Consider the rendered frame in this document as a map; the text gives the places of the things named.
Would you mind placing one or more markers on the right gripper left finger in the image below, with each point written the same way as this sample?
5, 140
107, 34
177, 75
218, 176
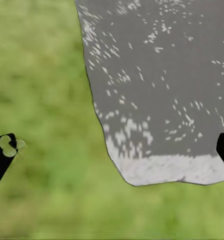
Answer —
9, 146

